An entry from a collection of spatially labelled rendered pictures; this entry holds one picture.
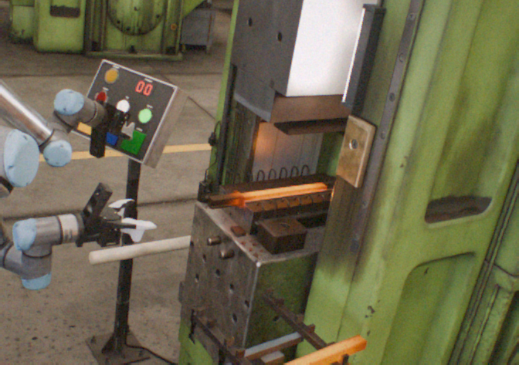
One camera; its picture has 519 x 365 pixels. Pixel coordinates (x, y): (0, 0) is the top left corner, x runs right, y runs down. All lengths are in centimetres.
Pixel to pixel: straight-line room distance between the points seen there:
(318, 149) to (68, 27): 461
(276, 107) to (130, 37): 501
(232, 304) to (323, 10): 89
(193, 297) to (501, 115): 111
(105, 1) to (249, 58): 475
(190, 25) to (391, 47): 569
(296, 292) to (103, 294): 142
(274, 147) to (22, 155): 100
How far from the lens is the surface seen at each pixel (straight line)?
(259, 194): 208
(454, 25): 164
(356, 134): 180
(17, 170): 155
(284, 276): 201
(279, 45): 186
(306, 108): 196
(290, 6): 182
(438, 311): 223
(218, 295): 215
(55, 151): 193
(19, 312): 320
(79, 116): 206
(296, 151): 237
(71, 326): 311
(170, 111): 232
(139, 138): 232
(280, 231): 197
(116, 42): 682
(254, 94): 196
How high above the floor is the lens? 191
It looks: 24 degrees down
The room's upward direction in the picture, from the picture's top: 10 degrees clockwise
